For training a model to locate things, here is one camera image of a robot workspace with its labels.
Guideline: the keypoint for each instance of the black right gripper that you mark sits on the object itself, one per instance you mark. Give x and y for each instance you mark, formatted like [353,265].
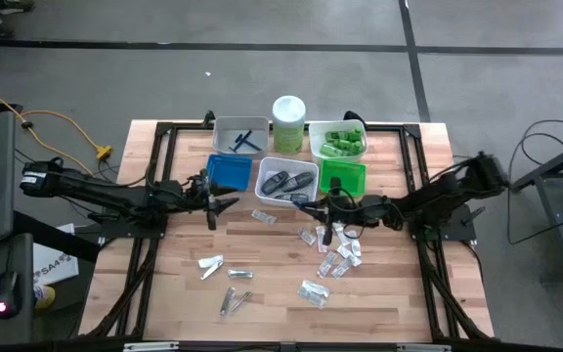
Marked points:
[364,207]

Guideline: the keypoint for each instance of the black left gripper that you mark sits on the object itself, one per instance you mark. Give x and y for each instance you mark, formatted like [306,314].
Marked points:
[193,193]

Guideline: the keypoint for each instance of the white bandage packet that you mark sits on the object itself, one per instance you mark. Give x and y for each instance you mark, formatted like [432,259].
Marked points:
[264,217]
[316,288]
[340,234]
[311,299]
[307,236]
[328,264]
[318,244]
[342,268]
[210,261]
[355,249]

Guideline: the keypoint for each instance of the green Pert shampoo bottle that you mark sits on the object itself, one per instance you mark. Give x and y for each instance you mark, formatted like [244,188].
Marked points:
[355,134]
[336,135]
[330,150]
[345,145]
[354,152]

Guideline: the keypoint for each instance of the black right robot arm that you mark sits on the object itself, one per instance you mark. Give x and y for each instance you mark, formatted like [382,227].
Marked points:
[433,195]

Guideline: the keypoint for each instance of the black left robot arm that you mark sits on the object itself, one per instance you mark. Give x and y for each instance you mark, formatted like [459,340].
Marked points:
[105,195]

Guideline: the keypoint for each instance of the blue slotted plastic basket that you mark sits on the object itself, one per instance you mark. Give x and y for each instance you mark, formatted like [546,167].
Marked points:
[230,171]

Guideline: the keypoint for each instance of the green slotted plastic basket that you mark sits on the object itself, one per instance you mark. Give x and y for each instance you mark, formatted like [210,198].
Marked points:
[352,178]

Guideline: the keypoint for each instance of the grey solid plastic bin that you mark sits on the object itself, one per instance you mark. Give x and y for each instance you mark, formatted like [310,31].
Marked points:
[223,134]

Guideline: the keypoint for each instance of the white perforated plastic basket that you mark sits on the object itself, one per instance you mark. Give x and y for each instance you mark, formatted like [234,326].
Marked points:
[286,163]

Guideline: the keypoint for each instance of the white solid plastic bin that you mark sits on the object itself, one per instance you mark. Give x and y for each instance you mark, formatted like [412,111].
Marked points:
[315,142]

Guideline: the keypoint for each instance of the small black table clamp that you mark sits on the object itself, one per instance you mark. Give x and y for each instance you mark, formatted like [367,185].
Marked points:
[208,118]

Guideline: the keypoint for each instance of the plastic-wrapped silver nail clipper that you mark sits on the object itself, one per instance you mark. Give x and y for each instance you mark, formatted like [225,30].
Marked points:
[240,274]

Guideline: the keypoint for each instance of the large black table clamp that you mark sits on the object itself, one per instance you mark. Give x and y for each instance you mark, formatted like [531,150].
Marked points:
[355,117]

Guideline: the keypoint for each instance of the green wipes canister white lid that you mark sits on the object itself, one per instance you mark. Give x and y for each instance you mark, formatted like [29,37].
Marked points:
[289,122]

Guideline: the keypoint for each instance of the black diagonal desk bar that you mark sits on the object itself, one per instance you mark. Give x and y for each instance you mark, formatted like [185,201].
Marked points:
[56,237]

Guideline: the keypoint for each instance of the white cardboard box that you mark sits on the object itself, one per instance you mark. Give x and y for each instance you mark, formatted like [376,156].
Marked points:
[56,264]

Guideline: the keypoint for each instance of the yellow and white bottle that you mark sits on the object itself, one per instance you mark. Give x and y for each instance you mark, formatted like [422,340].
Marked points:
[44,297]

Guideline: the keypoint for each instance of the black computer mouse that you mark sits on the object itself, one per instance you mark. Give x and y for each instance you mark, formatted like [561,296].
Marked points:
[7,293]

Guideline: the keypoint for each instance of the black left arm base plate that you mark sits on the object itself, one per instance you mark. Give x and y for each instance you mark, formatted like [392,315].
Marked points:
[115,232]

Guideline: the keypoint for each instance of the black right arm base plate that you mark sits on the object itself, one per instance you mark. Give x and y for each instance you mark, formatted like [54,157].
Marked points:
[462,233]

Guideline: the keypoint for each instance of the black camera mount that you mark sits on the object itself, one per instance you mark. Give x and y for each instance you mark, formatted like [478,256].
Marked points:
[287,347]

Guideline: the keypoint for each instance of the silver metal bracket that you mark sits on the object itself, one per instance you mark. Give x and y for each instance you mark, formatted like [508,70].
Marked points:
[149,346]
[423,348]

